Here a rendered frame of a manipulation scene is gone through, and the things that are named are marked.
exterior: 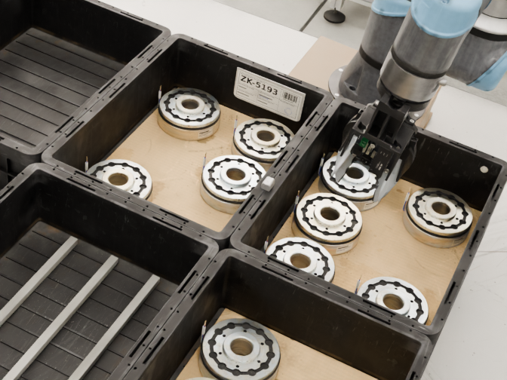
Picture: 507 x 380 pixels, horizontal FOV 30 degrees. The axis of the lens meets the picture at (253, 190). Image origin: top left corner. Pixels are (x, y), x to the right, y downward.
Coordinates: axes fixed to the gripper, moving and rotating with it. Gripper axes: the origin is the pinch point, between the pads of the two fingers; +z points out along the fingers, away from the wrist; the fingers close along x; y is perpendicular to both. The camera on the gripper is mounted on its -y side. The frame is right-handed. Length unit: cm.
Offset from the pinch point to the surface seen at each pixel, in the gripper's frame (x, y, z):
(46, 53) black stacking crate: -61, -13, 20
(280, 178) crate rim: -10.3, 4.0, 3.1
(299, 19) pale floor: -58, -179, 104
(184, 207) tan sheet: -21.7, 7.6, 14.8
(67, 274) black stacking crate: -28.9, 28.0, 15.8
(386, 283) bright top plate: 10.1, 8.0, 7.4
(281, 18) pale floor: -63, -176, 105
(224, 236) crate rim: -11.8, 18.8, 3.3
